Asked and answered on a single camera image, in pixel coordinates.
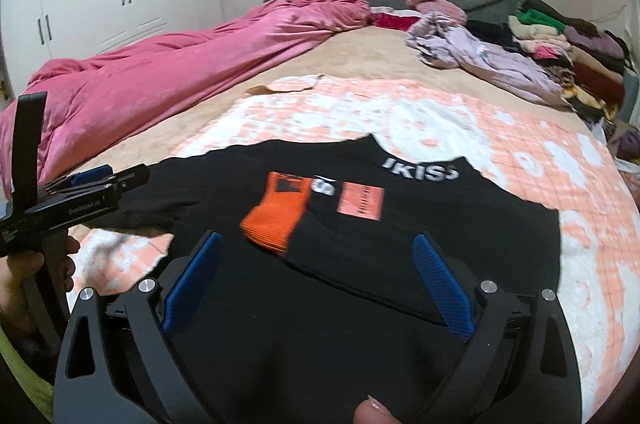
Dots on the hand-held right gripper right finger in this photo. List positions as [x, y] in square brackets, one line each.
[445, 286]

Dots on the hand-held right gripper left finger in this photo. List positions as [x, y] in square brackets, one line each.
[192, 284]

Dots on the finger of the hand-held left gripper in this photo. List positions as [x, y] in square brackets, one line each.
[90, 176]
[132, 176]

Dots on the black printed t-shirt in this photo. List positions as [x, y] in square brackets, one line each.
[350, 294]

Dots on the person's left forearm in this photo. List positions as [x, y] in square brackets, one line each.
[20, 369]

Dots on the pile of mixed clothes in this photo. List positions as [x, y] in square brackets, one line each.
[590, 54]

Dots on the person's left hand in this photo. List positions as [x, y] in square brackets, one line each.
[15, 284]

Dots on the person's right hand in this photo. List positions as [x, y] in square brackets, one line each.
[372, 411]

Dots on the pink duvet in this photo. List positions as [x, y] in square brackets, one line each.
[150, 74]

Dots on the peach white patterned blanket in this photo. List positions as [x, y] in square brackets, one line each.
[550, 164]

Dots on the lilac crumpled garment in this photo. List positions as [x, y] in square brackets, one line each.
[500, 59]

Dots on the bed with beige sheet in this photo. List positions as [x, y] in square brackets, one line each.
[350, 54]

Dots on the red cloth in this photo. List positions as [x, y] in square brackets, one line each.
[395, 20]

